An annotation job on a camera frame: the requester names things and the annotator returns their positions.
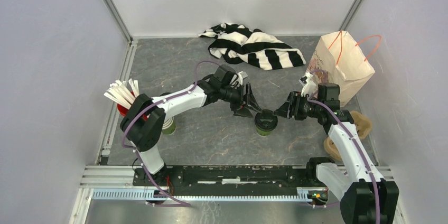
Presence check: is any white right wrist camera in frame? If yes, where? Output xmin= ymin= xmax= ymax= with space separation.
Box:
xmin=300 ymin=72 xmax=316 ymax=97

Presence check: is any white wrapped straw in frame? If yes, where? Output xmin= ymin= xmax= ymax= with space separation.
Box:
xmin=106 ymin=80 xmax=135 ymax=103
xmin=104 ymin=90 xmax=133 ymax=109
xmin=128 ymin=79 xmax=140 ymax=98

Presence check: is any green paper coffee cup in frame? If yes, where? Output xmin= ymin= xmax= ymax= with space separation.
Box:
xmin=255 ymin=125 xmax=277 ymax=137

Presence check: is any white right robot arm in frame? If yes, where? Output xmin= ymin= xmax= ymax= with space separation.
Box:
xmin=274 ymin=83 xmax=399 ymax=223

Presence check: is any brown paper takeout bag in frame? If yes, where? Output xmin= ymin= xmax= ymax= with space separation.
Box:
xmin=307 ymin=31 xmax=382 ymax=107

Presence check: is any red cup straw holder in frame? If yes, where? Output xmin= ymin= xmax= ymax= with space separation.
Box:
xmin=117 ymin=104 xmax=148 ymax=121

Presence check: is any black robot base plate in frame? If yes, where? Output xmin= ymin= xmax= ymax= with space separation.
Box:
xmin=133 ymin=165 xmax=328 ymax=198

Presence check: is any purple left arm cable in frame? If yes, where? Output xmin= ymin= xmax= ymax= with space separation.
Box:
xmin=121 ymin=60 xmax=225 ymax=207

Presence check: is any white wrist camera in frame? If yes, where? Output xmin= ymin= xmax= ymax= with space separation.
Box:
xmin=231 ymin=71 xmax=248 ymax=87
xmin=300 ymin=72 xmax=316 ymax=97

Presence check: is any black white striped cloth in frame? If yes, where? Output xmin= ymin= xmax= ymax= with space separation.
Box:
xmin=198 ymin=23 xmax=306 ymax=71

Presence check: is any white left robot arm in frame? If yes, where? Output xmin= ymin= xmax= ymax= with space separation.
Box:
xmin=120 ymin=64 xmax=262 ymax=186

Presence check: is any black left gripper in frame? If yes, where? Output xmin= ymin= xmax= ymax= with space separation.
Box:
xmin=219 ymin=82 xmax=262 ymax=119

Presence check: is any stack of green paper cups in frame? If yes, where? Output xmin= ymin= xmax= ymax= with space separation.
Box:
xmin=162 ymin=117 xmax=176 ymax=135

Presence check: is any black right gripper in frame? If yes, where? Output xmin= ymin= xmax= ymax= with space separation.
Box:
xmin=273 ymin=90 xmax=323 ymax=120

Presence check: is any brown pulp cup carrier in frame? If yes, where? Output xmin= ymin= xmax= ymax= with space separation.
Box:
xmin=323 ymin=110 xmax=372 ymax=161

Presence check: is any white slotted cable duct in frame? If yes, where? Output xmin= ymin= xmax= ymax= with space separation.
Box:
xmin=92 ymin=189 xmax=312 ymax=203

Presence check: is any aluminium frame rail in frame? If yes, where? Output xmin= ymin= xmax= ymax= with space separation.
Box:
xmin=85 ymin=39 xmax=139 ymax=171

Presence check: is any black plastic cup lid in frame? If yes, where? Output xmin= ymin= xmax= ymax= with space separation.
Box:
xmin=254 ymin=109 xmax=278 ymax=127

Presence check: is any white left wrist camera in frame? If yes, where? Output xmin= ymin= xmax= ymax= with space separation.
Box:
xmin=231 ymin=71 xmax=248 ymax=87

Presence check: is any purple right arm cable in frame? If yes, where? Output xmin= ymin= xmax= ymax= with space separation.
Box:
xmin=307 ymin=69 xmax=382 ymax=224

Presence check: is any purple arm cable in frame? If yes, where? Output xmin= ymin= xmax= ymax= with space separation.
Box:
xmin=307 ymin=69 xmax=382 ymax=224
xmin=121 ymin=60 xmax=225 ymax=207

